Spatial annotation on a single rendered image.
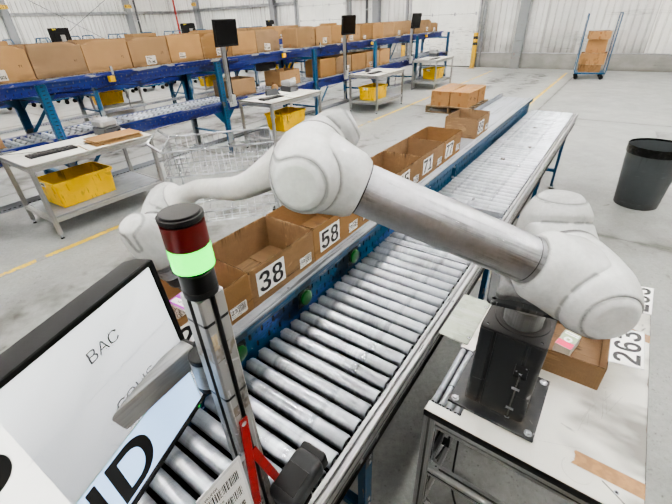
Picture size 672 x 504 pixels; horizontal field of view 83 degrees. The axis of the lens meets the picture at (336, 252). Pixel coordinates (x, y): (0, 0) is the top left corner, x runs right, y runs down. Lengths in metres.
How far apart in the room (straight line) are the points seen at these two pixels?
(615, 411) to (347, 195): 1.18
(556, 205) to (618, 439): 0.78
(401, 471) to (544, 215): 1.47
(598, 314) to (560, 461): 0.64
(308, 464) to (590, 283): 0.63
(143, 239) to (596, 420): 1.43
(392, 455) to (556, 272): 1.51
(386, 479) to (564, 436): 0.93
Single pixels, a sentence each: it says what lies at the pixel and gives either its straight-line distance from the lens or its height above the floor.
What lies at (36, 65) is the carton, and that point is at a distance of 5.81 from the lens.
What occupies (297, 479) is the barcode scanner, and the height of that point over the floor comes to 1.09.
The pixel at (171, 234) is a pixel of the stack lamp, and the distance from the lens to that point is 0.44.
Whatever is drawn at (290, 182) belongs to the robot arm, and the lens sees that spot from 0.64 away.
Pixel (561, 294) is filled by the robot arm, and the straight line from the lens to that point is 0.83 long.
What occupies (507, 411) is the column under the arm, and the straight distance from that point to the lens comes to 1.38.
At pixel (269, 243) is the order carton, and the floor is 0.90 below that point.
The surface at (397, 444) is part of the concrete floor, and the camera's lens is 2.16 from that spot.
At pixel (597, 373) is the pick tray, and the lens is 1.55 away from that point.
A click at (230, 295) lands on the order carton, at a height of 1.01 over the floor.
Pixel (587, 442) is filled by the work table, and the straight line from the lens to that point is 1.45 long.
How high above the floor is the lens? 1.84
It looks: 32 degrees down
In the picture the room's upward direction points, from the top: 3 degrees counter-clockwise
